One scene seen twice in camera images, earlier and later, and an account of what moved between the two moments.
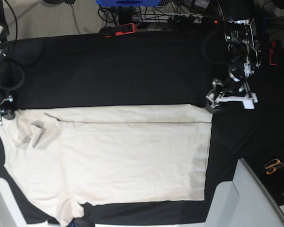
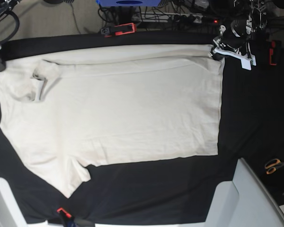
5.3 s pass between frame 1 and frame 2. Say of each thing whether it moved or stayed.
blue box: stayed
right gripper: moved
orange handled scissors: stayed
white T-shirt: moved
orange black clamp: stayed
